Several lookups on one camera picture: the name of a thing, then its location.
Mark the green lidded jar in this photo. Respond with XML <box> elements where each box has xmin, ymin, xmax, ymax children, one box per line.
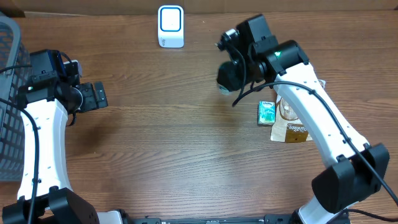
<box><xmin>217</xmin><ymin>83</ymin><xmax>232</xmax><ymax>96</ymax></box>

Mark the teal white small packet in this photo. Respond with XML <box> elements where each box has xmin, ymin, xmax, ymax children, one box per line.
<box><xmin>257</xmin><ymin>101</ymin><xmax>275</xmax><ymax>125</ymax></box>

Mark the brown white snack pouch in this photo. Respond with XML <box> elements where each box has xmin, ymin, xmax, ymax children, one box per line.
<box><xmin>271</xmin><ymin>95</ymin><xmax>313</xmax><ymax>143</ymax></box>

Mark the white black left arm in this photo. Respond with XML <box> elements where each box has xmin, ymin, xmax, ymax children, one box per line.
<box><xmin>2</xmin><ymin>60</ymin><xmax>129</xmax><ymax>223</ymax></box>

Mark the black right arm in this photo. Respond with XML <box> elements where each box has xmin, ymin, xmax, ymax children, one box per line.
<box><xmin>217</xmin><ymin>14</ymin><xmax>389</xmax><ymax>223</ymax></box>

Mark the white barcode scanner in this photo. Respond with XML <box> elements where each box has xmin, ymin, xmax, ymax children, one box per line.
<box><xmin>157</xmin><ymin>5</ymin><xmax>185</xmax><ymax>49</ymax></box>

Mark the brown cardboard backboard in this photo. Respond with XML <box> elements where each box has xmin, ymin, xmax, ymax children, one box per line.
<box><xmin>1</xmin><ymin>0</ymin><xmax>397</xmax><ymax>17</ymax></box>

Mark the dark grey plastic basket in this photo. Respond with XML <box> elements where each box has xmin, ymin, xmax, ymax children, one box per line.
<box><xmin>1</xmin><ymin>15</ymin><xmax>32</xmax><ymax>182</ymax></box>

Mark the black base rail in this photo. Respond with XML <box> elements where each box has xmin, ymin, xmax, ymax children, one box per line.
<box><xmin>130</xmin><ymin>214</ymin><xmax>300</xmax><ymax>224</ymax></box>

